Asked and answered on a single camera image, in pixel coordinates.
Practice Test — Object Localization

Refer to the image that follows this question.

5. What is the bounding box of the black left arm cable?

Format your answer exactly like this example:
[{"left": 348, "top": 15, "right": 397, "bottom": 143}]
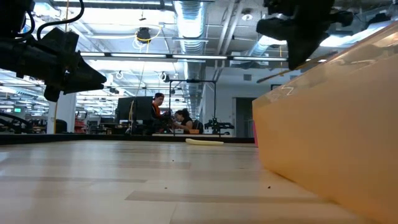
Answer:
[{"left": 21, "top": 0, "right": 85, "bottom": 41}]

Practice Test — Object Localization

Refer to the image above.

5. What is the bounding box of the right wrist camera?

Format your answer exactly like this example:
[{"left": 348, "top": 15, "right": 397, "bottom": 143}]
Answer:
[{"left": 256, "top": 17, "right": 293, "bottom": 42}]

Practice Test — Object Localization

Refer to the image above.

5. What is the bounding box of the black tubular frame stand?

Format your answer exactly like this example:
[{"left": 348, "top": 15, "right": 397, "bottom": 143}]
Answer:
[{"left": 169, "top": 79, "right": 218, "bottom": 138}]

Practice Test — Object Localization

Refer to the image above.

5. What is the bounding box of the slanted silver air duct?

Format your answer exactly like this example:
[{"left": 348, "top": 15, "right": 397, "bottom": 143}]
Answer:
[{"left": 247, "top": 34, "right": 290, "bottom": 58}]

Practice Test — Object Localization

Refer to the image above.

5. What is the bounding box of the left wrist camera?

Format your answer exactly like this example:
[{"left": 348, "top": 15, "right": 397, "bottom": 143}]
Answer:
[{"left": 43, "top": 85, "right": 62, "bottom": 103}]

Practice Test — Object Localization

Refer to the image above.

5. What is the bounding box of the seated person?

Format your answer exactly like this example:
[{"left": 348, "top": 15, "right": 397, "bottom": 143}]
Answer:
[{"left": 173, "top": 108, "right": 196, "bottom": 134}]

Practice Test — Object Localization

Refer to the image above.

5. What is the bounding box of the long ceiling light strip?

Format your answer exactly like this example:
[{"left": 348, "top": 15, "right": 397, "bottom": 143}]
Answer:
[{"left": 79, "top": 50, "right": 289, "bottom": 63}]

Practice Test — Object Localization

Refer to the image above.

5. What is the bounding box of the standing person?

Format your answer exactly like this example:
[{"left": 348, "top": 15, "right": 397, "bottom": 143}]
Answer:
[{"left": 151, "top": 92, "right": 171, "bottom": 134}]

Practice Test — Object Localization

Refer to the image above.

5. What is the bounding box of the black ceiling camera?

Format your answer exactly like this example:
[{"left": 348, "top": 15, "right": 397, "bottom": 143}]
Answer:
[{"left": 136, "top": 27, "right": 152, "bottom": 44}]

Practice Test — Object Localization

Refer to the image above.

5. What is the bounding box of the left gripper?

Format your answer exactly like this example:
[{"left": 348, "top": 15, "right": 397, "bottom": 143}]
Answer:
[{"left": 39, "top": 27, "right": 107, "bottom": 95}]

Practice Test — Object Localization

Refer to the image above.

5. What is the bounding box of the grey door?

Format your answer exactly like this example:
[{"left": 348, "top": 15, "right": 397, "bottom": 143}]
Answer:
[{"left": 235, "top": 96, "right": 257, "bottom": 138}]

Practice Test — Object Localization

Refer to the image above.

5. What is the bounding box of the red background equipment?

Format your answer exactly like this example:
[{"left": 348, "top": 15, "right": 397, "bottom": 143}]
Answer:
[{"left": 73, "top": 111, "right": 87, "bottom": 134}]

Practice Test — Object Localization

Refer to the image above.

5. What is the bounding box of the white building pillar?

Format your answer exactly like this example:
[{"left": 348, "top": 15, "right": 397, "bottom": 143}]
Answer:
[{"left": 46, "top": 92, "right": 78, "bottom": 134}]

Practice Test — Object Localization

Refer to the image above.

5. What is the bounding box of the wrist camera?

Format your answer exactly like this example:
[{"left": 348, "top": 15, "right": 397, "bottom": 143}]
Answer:
[
  {"left": 256, "top": 17, "right": 293, "bottom": 42},
  {"left": 43, "top": 85, "right": 62, "bottom": 103}
]

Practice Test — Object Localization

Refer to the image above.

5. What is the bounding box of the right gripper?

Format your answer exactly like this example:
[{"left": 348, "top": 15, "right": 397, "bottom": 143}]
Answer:
[{"left": 264, "top": 0, "right": 335, "bottom": 70}]

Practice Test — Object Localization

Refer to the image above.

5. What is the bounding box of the dark ceiling fixture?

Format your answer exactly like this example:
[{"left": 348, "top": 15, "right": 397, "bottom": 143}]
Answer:
[{"left": 366, "top": 12, "right": 391, "bottom": 29}]

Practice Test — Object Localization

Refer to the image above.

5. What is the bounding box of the black computer monitor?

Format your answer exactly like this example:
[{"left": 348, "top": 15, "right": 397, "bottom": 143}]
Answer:
[{"left": 114, "top": 95, "right": 154, "bottom": 135}]

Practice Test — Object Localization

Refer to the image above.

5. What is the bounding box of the large silver spiral duct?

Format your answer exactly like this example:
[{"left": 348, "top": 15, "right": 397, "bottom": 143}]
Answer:
[{"left": 172, "top": 0, "right": 208, "bottom": 118}]

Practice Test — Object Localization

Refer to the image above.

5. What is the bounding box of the black aluminium table frame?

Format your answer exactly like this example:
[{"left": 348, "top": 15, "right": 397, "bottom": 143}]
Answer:
[{"left": 0, "top": 133, "right": 254, "bottom": 144}]

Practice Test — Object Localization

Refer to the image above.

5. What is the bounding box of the orange plastic bin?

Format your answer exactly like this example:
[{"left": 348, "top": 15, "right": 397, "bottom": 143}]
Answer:
[{"left": 252, "top": 21, "right": 398, "bottom": 224}]

